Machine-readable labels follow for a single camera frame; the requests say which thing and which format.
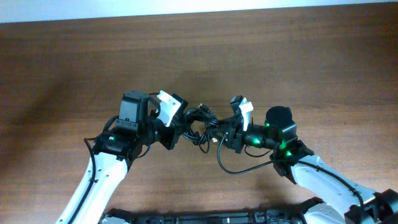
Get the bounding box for thick black USB cable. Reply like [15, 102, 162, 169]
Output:
[181, 103, 220, 144]

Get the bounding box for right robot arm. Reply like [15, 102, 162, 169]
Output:
[208, 95, 397, 223]

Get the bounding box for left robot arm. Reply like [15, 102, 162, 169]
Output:
[57, 91, 188, 223]

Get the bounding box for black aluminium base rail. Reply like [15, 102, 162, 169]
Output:
[99, 197, 323, 224]

